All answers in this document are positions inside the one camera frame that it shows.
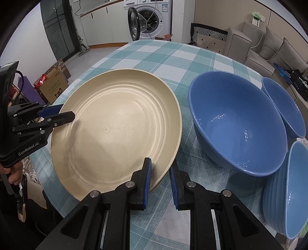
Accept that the grey pillow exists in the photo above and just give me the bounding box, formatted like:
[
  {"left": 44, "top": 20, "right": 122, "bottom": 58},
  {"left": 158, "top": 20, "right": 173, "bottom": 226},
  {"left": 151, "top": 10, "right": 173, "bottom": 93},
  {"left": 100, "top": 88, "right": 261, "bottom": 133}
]
[
  {"left": 268, "top": 37, "right": 308, "bottom": 73},
  {"left": 259, "top": 26, "right": 284, "bottom": 60}
]

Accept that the black electronic device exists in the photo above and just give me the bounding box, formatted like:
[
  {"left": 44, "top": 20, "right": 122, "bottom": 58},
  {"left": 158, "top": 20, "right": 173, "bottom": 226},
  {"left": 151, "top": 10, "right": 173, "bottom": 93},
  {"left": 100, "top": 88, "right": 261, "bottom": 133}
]
[{"left": 289, "top": 70, "right": 308, "bottom": 101}]

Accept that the dark glass door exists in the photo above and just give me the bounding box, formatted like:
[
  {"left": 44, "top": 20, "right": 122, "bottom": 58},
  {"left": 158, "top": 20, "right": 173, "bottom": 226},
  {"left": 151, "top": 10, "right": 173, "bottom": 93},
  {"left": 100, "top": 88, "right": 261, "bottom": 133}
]
[{"left": 40, "top": 0, "right": 81, "bottom": 60}]

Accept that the white kitchen counter cabinet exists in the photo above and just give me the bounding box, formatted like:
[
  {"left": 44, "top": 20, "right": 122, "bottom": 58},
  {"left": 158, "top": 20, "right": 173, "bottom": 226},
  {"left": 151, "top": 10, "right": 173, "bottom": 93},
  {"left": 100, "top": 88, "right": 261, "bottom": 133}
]
[{"left": 79, "top": 0, "right": 129, "bottom": 47}]

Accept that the teal checkered tablecloth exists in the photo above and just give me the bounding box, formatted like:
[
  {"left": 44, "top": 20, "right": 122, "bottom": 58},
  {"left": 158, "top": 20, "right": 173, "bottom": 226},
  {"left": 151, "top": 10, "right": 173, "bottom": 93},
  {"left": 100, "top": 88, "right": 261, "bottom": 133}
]
[{"left": 26, "top": 40, "right": 308, "bottom": 250}]

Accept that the white washing machine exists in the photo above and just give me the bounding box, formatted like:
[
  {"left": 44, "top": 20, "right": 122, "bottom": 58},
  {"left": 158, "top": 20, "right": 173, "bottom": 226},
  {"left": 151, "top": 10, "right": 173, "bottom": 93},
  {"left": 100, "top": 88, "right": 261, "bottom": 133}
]
[{"left": 123, "top": 0, "right": 174, "bottom": 42}]

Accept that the blue bowl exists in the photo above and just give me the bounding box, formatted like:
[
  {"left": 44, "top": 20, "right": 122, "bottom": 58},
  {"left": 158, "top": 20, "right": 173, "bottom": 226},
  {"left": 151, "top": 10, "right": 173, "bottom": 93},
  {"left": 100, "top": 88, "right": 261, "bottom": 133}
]
[
  {"left": 188, "top": 71, "right": 288, "bottom": 177},
  {"left": 261, "top": 77, "right": 306, "bottom": 139},
  {"left": 262, "top": 141, "right": 308, "bottom": 239}
]

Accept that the person's left hand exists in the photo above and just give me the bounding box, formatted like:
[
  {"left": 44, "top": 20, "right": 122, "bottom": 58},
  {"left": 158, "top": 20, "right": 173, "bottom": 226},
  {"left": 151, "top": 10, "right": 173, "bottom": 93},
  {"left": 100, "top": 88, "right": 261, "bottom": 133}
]
[{"left": 0, "top": 162, "right": 23, "bottom": 185}]

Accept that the grey stick vacuum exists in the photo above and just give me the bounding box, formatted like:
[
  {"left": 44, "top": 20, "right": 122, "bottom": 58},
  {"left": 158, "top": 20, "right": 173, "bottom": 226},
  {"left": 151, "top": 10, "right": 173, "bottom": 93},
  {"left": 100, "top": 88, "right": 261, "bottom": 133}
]
[{"left": 76, "top": 34, "right": 90, "bottom": 57}]

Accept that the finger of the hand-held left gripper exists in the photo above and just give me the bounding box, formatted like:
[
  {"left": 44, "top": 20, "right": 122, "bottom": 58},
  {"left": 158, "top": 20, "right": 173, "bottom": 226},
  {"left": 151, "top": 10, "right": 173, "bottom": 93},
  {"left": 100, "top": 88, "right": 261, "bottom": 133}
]
[
  {"left": 8, "top": 102, "right": 63, "bottom": 122},
  {"left": 11, "top": 111, "right": 75, "bottom": 135}
]

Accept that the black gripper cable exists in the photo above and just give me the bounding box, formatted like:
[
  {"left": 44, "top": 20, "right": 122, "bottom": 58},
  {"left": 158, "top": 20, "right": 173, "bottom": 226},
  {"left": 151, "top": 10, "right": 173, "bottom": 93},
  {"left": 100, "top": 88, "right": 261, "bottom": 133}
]
[{"left": 16, "top": 70, "right": 24, "bottom": 104}]

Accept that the blue flat packet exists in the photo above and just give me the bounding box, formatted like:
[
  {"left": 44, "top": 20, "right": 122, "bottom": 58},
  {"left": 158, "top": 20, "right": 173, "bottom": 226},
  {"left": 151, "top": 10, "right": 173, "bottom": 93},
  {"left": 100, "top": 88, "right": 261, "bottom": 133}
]
[{"left": 273, "top": 63, "right": 291, "bottom": 78}]

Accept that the dark clothing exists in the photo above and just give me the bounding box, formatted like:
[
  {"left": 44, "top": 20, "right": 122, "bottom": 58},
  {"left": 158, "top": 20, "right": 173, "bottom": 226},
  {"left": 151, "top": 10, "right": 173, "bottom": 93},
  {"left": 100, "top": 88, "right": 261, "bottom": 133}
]
[{"left": 0, "top": 183, "right": 73, "bottom": 250}]

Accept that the white charging cable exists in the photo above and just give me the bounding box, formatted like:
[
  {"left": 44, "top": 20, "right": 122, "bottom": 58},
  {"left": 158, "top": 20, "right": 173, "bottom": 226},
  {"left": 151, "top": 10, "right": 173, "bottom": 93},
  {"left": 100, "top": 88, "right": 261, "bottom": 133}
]
[{"left": 250, "top": 29, "right": 265, "bottom": 56}]

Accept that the grey sofa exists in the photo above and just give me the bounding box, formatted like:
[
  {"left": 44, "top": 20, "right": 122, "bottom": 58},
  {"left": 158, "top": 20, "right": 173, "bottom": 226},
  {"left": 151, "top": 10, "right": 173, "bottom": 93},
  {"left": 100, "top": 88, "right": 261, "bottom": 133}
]
[{"left": 221, "top": 22, "right": 308, "bottom": 80}]

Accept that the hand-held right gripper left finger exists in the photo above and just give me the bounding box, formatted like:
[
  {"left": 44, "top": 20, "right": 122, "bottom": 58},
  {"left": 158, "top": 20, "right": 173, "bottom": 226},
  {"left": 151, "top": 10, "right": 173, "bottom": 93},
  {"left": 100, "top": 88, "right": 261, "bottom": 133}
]
[{"left": 35, "top": 157, "right": 152, "bottom": 250}]

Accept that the wall switch with green sticker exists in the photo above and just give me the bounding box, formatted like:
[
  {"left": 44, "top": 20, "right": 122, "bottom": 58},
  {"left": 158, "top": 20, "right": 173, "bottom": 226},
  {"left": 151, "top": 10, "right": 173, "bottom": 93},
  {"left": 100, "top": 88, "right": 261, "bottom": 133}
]
[{"left": 250, "top": 12, "right": 266, "bottom": 27}]

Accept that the patterned chair cushion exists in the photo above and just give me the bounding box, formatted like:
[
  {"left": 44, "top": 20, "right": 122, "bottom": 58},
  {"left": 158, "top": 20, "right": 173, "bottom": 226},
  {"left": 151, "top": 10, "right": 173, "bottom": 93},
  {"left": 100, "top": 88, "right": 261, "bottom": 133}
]
[{"left": 188, "top": 23, "right": 229, "bottom": 56}]

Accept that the red snack packet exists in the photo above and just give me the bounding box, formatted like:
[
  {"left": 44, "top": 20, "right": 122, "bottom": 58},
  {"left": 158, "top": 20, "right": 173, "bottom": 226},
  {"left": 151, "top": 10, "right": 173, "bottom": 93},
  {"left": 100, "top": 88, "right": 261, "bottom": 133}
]
[{"left": 34, "top": 74, "right": 50, "bottom": 88}]

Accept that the beige plate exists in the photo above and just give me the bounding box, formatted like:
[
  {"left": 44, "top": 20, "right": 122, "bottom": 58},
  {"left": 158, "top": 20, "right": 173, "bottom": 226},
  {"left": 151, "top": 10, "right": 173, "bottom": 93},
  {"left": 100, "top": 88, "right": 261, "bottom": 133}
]
[{"left": 51, "top": 69, "right": 182, "bottom": 201}]

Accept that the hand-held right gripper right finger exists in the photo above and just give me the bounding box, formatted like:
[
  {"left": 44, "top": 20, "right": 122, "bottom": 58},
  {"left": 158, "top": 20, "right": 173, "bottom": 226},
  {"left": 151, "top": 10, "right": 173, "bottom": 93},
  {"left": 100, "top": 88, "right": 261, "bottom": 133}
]
[{"left": 169, "top": 159, "right": 284, "bottom": 250}]

